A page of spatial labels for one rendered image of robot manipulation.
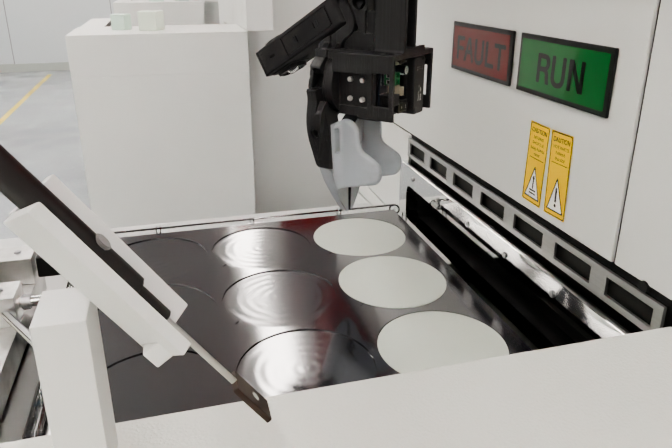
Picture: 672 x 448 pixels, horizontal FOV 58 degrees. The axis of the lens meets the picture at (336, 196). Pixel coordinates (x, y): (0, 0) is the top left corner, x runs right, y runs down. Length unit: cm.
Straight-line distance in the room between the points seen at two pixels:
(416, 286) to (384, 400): 25
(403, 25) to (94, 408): 35
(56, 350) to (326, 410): 14
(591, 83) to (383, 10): 16
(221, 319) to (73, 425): 27
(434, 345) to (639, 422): 19
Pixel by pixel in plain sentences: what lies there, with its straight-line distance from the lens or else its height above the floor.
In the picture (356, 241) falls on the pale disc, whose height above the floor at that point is 90.
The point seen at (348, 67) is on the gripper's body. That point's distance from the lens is 50.
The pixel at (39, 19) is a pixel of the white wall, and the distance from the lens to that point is 852.
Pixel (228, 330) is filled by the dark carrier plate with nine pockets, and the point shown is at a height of 90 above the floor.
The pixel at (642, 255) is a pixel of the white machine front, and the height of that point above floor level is 99.
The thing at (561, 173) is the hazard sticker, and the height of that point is 102.
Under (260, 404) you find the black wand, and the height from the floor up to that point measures 99.
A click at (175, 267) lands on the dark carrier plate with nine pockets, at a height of 90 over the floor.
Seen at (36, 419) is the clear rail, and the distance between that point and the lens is 46.
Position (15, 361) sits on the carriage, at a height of 86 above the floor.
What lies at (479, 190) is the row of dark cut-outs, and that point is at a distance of 63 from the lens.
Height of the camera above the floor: 117
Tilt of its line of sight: 20 degrees down
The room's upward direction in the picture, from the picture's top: straight up
